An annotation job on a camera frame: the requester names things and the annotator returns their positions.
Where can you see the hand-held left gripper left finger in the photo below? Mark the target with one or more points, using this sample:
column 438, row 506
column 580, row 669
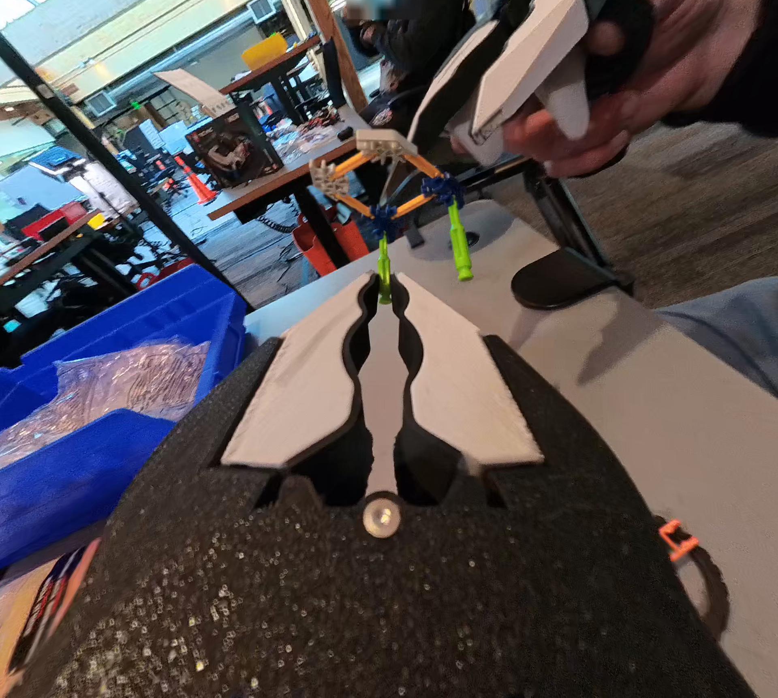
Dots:
column 292, row 406

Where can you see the black chair armrest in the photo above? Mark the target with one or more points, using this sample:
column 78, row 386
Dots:
column 559, row 284

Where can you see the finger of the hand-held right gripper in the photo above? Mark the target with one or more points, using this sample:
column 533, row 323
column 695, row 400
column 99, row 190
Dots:
column 535, row 47
column 443, row 78

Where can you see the red tote basket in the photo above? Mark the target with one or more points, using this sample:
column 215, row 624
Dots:
column 164, row 275

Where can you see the black stand pole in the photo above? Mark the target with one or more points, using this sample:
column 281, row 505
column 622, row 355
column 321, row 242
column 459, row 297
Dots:
column 121, row 163

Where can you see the person's right forearm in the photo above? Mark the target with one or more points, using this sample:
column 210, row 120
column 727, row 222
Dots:
column 760, row 72

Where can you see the black toy car box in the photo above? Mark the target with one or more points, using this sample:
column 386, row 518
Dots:
column 234, row 148

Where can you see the black toy tyre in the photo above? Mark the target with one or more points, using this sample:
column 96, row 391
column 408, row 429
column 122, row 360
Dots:
column 717, row 594

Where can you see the yellow bin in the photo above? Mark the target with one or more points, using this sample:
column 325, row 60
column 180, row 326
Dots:
column 264, row 52

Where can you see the person's right hand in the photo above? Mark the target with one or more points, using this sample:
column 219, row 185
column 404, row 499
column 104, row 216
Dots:
column 699, row 29

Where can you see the orange connector piece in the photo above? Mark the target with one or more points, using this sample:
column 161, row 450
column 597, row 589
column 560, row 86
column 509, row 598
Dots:
column 671, row 534

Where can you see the dark standing desk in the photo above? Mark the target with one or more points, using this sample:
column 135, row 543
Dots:
column 273, row 72

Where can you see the orange tote bin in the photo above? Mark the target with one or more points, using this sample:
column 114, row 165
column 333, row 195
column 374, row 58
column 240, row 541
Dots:
column 340, row 242

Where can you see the colourful rod connector toy model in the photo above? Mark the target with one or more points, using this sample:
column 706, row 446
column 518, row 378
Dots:
column 383, row 144

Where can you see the blue plastic bin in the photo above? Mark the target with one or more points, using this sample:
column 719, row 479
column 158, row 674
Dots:
column 91, row 479

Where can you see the person's leg in jeans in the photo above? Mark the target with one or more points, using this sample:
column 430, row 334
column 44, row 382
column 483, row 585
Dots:
column 729, row 333

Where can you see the clear parts bags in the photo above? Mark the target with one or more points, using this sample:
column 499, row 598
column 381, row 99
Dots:
column 304, row 135

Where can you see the crumpled clear plastic bags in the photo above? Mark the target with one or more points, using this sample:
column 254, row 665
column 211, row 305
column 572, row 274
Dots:
column 121, row 382

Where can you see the long wooden desk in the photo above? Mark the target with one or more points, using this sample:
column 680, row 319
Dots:
column 36, row 254

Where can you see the orange traffic cone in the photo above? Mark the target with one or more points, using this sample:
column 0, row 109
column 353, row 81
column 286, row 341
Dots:
column 197, row 184

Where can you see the small black block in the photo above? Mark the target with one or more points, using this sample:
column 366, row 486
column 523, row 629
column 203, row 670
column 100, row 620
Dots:
column 415, row 239

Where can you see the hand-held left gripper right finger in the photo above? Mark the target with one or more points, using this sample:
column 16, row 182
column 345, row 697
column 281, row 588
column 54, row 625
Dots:
column 468, row 406

